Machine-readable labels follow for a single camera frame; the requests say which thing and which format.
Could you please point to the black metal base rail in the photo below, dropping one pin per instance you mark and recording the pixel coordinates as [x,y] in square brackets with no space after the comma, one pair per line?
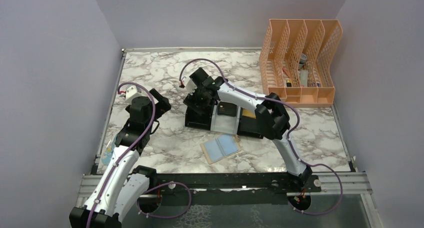
[276,188]

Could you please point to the black white card tray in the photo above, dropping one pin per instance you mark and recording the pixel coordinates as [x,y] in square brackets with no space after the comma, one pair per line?
[239,125]

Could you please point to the grey tape roll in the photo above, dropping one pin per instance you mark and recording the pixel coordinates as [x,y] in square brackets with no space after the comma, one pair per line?
[302,61]

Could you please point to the orange plastic desk organizer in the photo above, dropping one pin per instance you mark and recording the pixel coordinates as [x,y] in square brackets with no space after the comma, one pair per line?
[284,42]

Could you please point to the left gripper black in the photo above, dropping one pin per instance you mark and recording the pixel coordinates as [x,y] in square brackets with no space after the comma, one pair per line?
[162,106]

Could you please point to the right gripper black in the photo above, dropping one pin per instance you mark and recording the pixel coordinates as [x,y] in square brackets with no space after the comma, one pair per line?
[190,101]

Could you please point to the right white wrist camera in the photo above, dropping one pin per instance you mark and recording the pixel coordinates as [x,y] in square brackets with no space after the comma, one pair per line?
[188,84]

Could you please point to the blue patterned sticker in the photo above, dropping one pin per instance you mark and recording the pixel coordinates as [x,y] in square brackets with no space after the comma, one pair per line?
[108,152]

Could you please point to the gold card in tray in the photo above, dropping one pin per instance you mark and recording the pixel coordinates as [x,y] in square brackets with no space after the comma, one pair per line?
[247,113]

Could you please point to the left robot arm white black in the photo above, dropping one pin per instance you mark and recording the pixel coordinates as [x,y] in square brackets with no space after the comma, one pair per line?
[112,198]

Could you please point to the black card in tray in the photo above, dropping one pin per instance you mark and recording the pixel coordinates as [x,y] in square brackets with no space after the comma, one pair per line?
[227,109]

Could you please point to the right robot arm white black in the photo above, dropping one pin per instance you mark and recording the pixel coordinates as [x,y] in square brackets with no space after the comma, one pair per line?
[271,117]

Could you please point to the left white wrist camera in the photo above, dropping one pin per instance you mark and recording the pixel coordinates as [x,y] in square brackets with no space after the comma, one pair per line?
[130,94]

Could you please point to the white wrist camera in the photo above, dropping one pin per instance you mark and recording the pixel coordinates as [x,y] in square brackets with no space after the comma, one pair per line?
[130,94]
[188,84]

